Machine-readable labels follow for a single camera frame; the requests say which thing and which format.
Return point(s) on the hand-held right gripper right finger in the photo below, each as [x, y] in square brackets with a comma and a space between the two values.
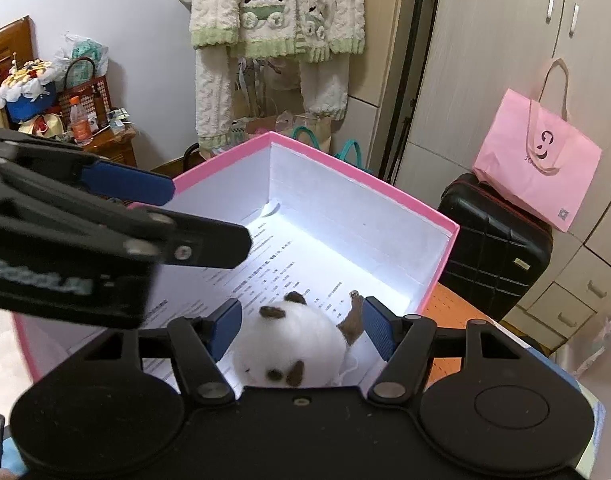
[378, 327]

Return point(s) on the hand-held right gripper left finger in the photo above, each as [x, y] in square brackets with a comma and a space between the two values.
[226, 327]

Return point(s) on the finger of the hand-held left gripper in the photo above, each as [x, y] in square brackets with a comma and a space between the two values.
[205, 242]
[130, 185]

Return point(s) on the white round plush toy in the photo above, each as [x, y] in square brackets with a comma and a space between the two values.
[290, 340]

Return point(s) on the pink cardboard box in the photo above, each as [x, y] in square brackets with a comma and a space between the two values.
[345, 200]

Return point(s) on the wooden nightstand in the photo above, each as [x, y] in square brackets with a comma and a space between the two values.
[113, 147]

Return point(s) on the patchwork blanket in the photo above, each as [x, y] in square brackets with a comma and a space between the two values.
[455, 310]

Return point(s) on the plastic drink bottle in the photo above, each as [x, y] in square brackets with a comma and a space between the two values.
[79, 122]

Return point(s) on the printed paper sheet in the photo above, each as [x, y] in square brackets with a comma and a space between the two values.
[295, 265]

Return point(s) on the woven basket bag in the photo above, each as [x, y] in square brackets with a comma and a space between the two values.
[88, 92]

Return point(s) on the brown paper bag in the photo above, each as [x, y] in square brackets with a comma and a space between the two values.
[265, 125]

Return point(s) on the black suitcase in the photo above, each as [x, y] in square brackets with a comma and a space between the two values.
[490, 250]

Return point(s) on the flower bouquet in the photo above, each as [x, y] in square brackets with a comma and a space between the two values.
[28, 90]

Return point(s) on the clear plastic bag of packs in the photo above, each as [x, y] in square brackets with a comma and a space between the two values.
[88, 50]

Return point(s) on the wooden headboard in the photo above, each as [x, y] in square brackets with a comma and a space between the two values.
[5, 45]

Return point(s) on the pink tote bag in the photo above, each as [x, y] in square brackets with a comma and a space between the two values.
[530, 170]

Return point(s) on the cream fuzzy pajama jacket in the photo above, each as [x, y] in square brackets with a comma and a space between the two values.
[280, 0]

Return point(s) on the black vertical pole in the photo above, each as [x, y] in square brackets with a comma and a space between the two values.
[410, 60]

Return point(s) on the beige wardrobe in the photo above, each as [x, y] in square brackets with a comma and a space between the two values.
[485, 60]

